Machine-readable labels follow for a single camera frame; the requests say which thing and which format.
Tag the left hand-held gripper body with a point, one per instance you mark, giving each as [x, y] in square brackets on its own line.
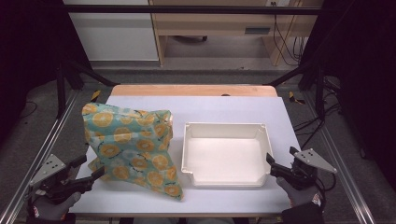
[46, 169]

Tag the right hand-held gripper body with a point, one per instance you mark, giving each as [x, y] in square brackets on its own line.
[313, 160]

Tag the teal orange-print fabric bag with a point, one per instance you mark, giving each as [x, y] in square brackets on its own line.
[130, 143]

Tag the white plastic bin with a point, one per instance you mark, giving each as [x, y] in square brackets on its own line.
[225, 157]

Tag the person's right hand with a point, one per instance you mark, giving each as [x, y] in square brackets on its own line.
[302, 196]

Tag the person's left hand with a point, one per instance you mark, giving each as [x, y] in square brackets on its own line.
[51, 210]

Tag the yellow black tape strip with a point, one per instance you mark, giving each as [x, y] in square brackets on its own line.
[95, 95]
[292, 96]

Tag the black metal stand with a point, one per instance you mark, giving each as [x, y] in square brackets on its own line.
[60, 90]
[320, 93]

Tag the white table mat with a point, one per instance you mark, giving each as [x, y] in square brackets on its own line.
[224, 109]

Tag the dark curtain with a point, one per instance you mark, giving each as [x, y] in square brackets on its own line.
[28, 46]
[364, 77]

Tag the white cabinet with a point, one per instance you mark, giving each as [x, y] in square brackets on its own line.
[115, 37]

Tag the light wooden desk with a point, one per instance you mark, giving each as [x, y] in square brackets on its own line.
[214, 21]

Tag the aluminium rail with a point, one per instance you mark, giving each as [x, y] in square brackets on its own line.
[339, 161]
[46, 143]

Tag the black horizontal frame bar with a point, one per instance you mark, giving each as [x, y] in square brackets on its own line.
[186, 10]

